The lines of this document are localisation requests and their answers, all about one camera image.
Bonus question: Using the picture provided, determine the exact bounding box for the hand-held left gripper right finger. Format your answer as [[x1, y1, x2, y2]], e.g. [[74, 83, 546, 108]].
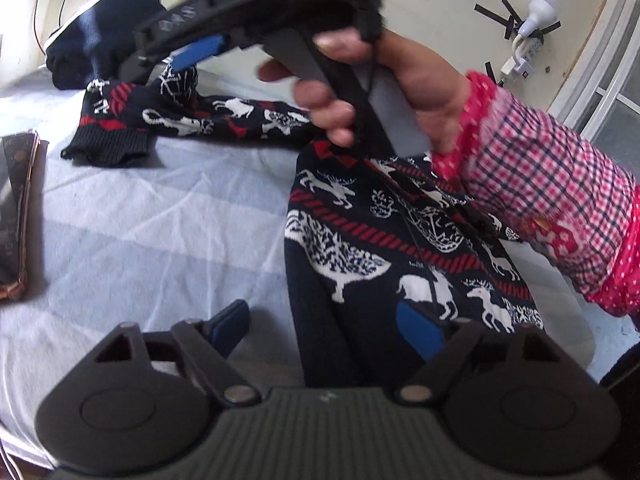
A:
[[392, 300, 568, 406]]

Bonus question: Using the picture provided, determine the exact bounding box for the black flat packet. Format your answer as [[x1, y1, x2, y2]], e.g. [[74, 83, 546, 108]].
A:
[[0, 130, 40, 303]]

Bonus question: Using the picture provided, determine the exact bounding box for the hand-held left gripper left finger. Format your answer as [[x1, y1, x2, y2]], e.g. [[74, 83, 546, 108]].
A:
[[92, 299, 262, 407]]

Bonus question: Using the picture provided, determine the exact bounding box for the white power strip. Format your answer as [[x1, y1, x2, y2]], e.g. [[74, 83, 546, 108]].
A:
[[510, 35, 544, 62]]

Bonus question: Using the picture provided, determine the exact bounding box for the navy reindeer pattern sweater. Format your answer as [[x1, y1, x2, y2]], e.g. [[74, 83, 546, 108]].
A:
[[60, 62, 546, 391]]

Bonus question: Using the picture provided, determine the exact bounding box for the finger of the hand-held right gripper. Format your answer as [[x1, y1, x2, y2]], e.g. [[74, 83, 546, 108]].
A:
[[119, 54, 173, 85], [132, 0, 237, 72]]

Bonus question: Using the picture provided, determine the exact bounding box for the person's right hand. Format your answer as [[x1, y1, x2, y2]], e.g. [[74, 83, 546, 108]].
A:
[[259, 27, 473, 157]]

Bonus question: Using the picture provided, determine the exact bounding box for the white light bulb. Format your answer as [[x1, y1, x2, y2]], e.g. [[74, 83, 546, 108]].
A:
[[517, 0, 557, 38]]

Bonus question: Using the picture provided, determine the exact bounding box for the dark folded garment white stripe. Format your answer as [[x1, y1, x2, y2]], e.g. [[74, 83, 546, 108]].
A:
[[44, 0, 168, 92]]

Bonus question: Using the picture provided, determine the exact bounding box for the white plug adapter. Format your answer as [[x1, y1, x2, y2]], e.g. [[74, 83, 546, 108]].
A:
[[500, 57, 534, 84]]

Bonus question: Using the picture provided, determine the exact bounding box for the white window frame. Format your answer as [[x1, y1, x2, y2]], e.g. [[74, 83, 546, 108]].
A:
[[547, 0, 640, 161]]

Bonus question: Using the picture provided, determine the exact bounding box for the person's right forearm plaid sleeve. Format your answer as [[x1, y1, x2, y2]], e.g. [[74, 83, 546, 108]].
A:
[[431, 71, 640, 317]]

